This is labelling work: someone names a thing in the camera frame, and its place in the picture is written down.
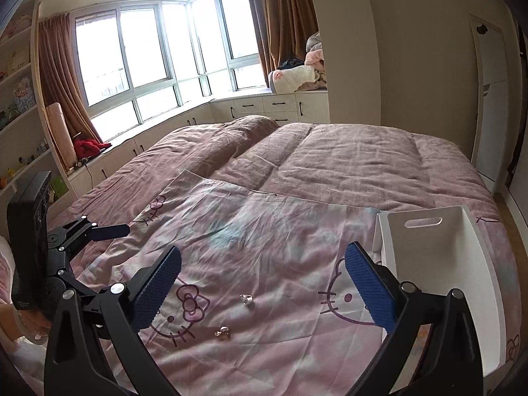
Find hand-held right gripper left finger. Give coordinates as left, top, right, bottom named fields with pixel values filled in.
left=43, top=245, right=182, bottom=396

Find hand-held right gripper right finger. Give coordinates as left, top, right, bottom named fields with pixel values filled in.
left=344, top=241, right=483, bottom=396

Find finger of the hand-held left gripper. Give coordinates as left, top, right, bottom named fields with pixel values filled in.
left=49, top=215, right=131, bottom=253
left=49, top=271, right=110, bottom=338

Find white storage box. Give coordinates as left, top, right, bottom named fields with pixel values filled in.
left=372, top=205, right=507, bottom=392

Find person's left hand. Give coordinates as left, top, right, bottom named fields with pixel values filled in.
left=0, top=303, right=50, bottom=344

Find red cloth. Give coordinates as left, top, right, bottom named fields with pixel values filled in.
left=73, top=138, right=112, bottom=158

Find pink chair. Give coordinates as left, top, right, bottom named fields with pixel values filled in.
left=45, top=102, right=79, bottom=172

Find pink cartoon cat printed blanket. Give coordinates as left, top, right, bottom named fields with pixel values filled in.
left=0, top=169, right=523, bottom=396

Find brown duvet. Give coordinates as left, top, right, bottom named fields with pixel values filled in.
left=49, top=115, right=496, bottom=232

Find bay window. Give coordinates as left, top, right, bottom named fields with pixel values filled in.
left=74, top=0, right=267, bottom=141

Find white window seat cabinets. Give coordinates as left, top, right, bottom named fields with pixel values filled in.
left=66, top=91, right=331, bottom=193

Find white pink plush pillow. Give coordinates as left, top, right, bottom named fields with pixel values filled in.
left=268, top=66, right=318, bottom=94

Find white framed mirror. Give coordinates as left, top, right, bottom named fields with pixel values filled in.
left=468, top=13, right=511, bottom=195

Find pile of folded blankets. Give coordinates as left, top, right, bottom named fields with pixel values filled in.
left=305, top=31, right=329, bottom=92

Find white wall shelf unit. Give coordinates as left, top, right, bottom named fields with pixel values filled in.
left=0, top=0, right=79, bottom=224

